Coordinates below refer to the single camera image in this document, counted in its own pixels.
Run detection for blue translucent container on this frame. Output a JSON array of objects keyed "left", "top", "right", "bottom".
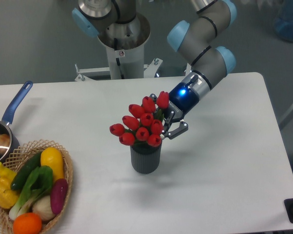
[{"left": 272, "top": 0, "right": 293, "bottom": 43}]

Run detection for beige onion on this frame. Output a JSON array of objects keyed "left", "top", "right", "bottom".
[{"left": 32, "top": 195, "right": 55, "bottom": 221}]

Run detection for red tulip bouquet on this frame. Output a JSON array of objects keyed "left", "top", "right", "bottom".
[{"left": 110, "top": 91, "right": 169, "bottom": 149}]

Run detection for dark grey ribbed vase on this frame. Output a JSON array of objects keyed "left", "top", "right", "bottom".
[{"left": 130, "top": 144, "right": 162, "bottom": 174}]

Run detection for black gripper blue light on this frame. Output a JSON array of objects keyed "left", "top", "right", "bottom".
[{"left": 149, "top": 82, "right": 200, "bottom": 139}]

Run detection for green bok choy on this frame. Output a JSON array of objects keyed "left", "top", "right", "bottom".
[{"left": 9, "top": 166, "right": 53, "bottom": 220}]

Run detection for yellow bell pepper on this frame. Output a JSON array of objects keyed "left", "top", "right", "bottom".
[{"left": 0, "top": 162, "right": 20, "bottom": 209}]

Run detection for yellow squash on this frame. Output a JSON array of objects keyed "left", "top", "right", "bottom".
[{"left": 40, "top": 147, "right": 64, "bottom": 183}]

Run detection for green cucumber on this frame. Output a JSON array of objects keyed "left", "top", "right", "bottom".
[{"left": 10, "top": 151, "right": 42, "bottom": 191}]

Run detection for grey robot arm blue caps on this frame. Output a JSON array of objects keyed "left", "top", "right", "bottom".
[{"left": 72, "top": 0, "right": 237, "bottom": 139}]

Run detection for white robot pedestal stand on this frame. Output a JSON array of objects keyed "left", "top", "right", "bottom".
[{"left": 75, "top": 47, "right": 192, "bottom": 81}]

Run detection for brown bread roll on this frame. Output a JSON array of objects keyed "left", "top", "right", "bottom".
[{"left": 0, "top": 134, "right": 10, "bottom": 155}]

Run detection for purple sweet potato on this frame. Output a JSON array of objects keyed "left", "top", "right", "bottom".
[{"left": 50, "top": 178, "right": 68, "bottom": 215}]

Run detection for orange fruit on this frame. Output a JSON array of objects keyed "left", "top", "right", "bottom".
[{"left": 13, "top": 213, "right": 42, "bottom": 234}]

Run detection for blue handled saucepan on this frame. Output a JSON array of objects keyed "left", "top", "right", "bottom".
[{"left": 0, "top": 81, "right": 33, "bottom": 163}]

